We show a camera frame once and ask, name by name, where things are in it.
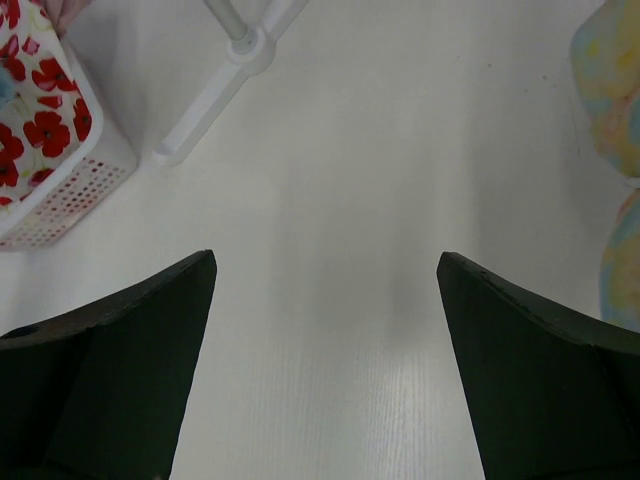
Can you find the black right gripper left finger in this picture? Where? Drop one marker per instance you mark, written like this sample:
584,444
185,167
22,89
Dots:
100,392

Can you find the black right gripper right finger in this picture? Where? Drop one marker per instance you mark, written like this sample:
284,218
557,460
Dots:
552,393

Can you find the white plastic laundry basket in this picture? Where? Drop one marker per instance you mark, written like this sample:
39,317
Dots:
85,177

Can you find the red poppy floral cloth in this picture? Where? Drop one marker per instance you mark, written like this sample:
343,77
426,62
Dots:
44,116

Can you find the pastel floral hanging cloth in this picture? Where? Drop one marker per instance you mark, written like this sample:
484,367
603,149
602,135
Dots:
604,56

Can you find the white metal clothes rack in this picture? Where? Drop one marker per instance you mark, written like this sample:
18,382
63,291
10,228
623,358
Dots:
250,50

